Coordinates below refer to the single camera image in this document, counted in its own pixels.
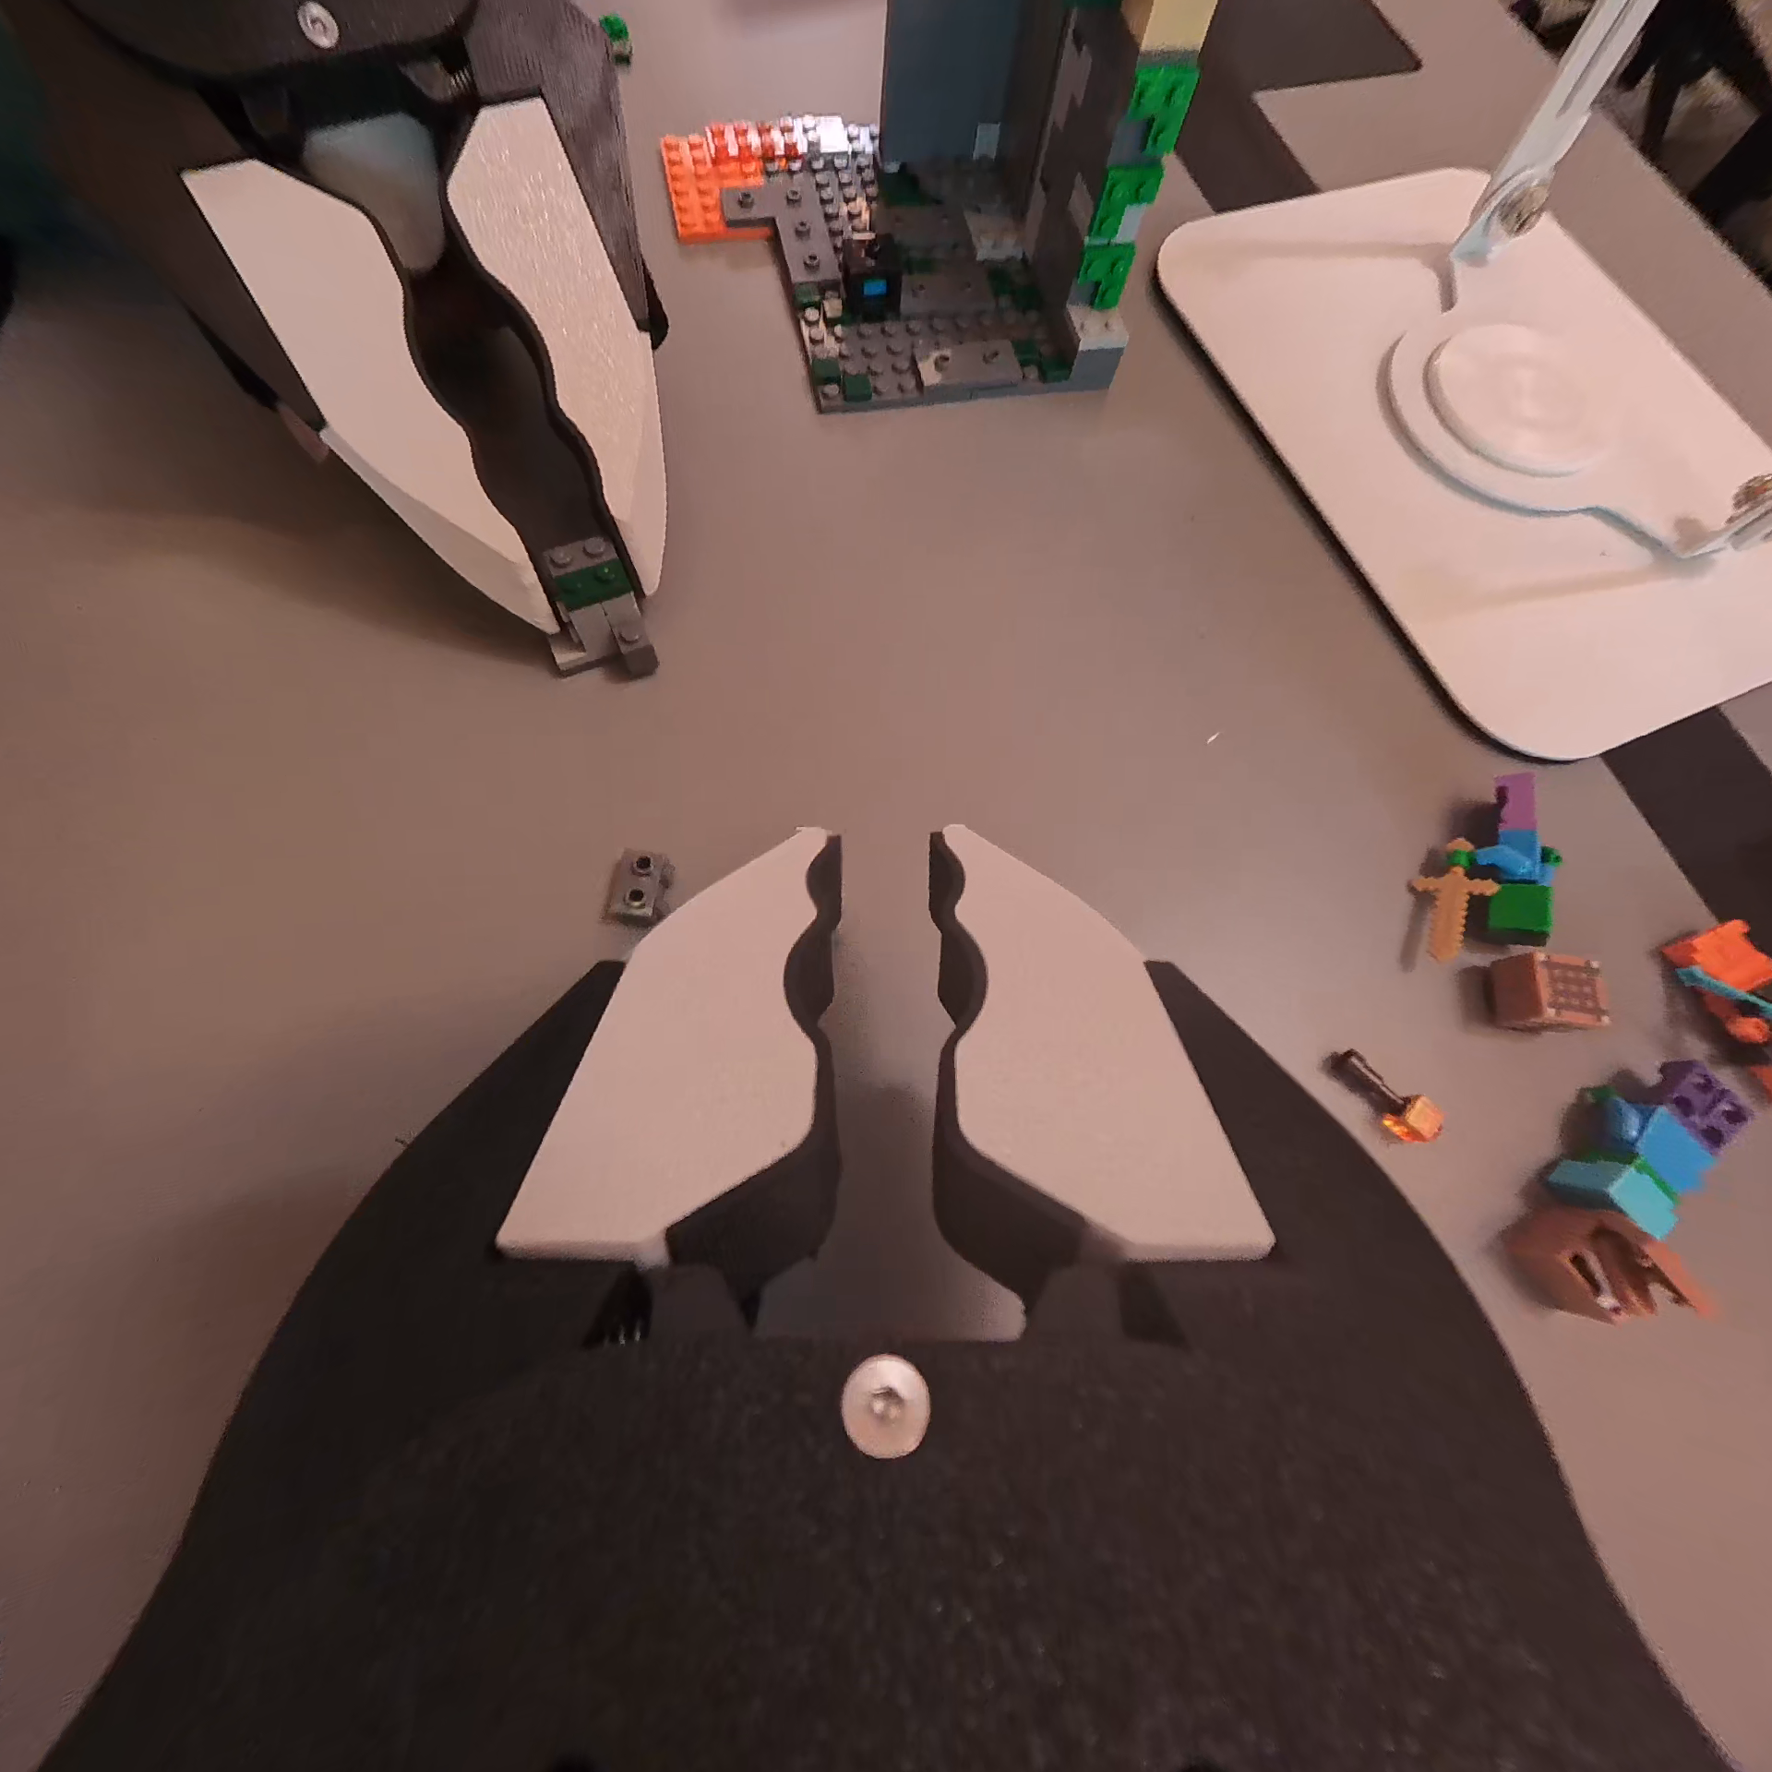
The grey desk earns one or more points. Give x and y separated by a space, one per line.
968 622

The white wooden book stand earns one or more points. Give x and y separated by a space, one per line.
1384 417

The small brown toy piece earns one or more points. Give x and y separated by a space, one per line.
1391 1102

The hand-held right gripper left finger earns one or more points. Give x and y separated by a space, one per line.
677 1093

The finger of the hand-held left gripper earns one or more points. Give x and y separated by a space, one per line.
581 318
346 359

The grey stud-sided brick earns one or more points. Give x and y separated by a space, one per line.
639 886

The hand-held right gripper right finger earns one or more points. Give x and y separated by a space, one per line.
1093 1093

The toy brick building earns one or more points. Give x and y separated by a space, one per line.
942 263

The pile of colourful bricks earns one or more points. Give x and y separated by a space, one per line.
1633 1148

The small grey brick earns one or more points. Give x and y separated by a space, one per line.
601 638

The scattered tiny loose bricks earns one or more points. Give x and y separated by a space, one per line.
616 38

